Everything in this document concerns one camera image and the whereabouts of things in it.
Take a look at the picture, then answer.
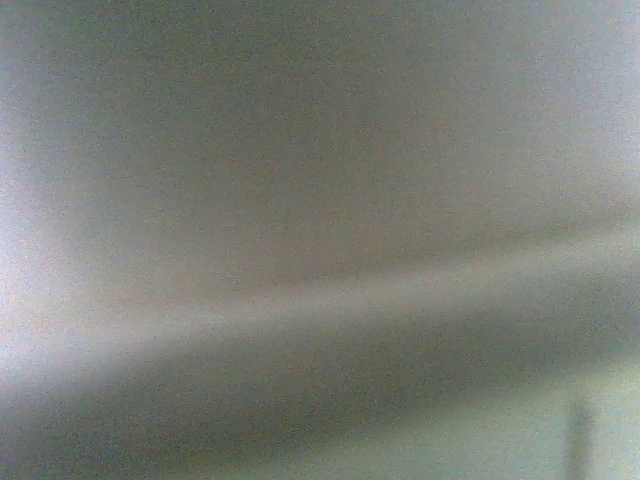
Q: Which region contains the white paper takeout bag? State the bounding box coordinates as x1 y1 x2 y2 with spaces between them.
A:
0 0 640 480

